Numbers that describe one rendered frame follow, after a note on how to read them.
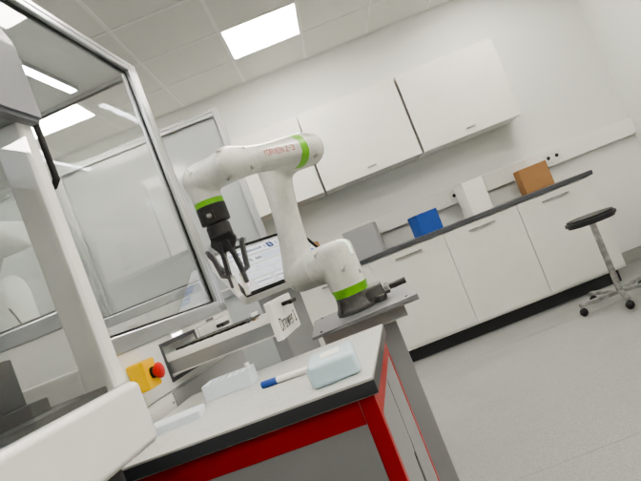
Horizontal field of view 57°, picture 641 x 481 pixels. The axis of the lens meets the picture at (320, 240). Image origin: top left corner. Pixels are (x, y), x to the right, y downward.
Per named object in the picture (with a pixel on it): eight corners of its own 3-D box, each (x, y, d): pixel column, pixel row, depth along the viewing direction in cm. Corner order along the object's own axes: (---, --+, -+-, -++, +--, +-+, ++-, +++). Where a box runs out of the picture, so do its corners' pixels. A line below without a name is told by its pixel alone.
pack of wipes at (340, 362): (315, 375, 122) (307, 355, 123) (359, 359, 122) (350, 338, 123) (313, 391, 107) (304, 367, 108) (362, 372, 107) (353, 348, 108)
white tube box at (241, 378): (258, 377, 153) (253, 363, 153) (254, 384, 144) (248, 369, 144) (214, 394, 153) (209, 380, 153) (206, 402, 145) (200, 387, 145)
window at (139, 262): (213, 302, 227) (124, 72, 231) (102, 341, 142) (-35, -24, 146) (212, 303, 227) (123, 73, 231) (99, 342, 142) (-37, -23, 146)
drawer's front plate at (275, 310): (300, 324, 190) (288, 292, 190) (283, 340, 161) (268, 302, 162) (296, 325, 190) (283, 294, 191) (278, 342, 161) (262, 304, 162)
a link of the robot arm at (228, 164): (281, 175, 204) (268, 144, 204) (306, 161, 198) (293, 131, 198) (211, 192, 174) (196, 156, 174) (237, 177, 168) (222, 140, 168)
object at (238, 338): (293, 323, 188) (286, 304, 189) (277, 336, 163) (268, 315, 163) (180, 365, 193) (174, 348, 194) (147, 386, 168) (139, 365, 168)
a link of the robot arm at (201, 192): (195, 169, 191) (170, 172, 182) (221, 154, 184) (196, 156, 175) (211, 210, 190) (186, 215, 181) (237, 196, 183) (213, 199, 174)
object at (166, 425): (205, 409, 135) (202, 402, 135) (200, 417, 126) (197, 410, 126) (152, 431, 134) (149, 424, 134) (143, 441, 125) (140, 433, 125)
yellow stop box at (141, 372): (165, 382, 150) (155, 355, 150) (154, 388, 143) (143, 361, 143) (147, 388, 151) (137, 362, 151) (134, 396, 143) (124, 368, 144)
